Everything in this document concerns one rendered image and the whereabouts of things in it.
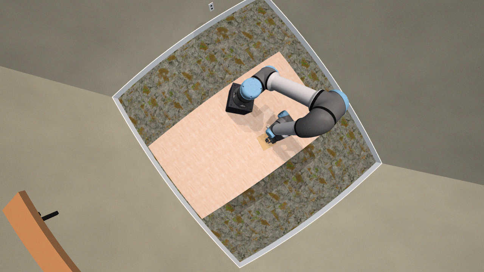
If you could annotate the tan translucent mat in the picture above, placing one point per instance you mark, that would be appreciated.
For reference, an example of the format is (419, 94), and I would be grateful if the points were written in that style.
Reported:
(263, 143)

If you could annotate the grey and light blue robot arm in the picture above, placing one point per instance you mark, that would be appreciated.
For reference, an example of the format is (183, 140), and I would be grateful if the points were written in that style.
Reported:
(325, 108)

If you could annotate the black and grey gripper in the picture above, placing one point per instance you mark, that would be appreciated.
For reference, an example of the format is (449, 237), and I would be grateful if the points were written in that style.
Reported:
(276, 138)

